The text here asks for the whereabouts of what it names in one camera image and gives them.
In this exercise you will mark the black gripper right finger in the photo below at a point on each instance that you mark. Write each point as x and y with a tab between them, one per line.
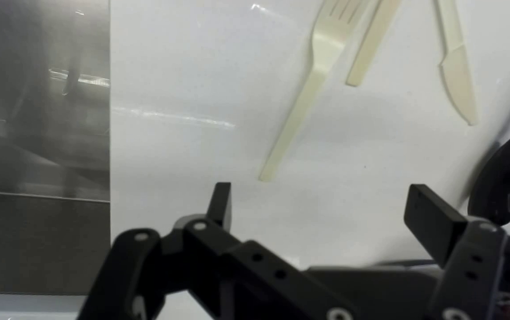
472	267

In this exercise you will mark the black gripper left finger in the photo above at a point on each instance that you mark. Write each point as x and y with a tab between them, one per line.
236	267

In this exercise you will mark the cream plastic spoon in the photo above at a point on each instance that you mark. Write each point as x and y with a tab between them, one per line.
371	41

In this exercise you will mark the cream plastic fork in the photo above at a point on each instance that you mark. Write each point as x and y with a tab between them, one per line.
325	54

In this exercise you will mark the cream plastic knife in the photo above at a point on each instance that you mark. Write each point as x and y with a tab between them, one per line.
458	72

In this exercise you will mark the stainless steel sink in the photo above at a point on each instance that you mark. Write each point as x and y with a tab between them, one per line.
33	148

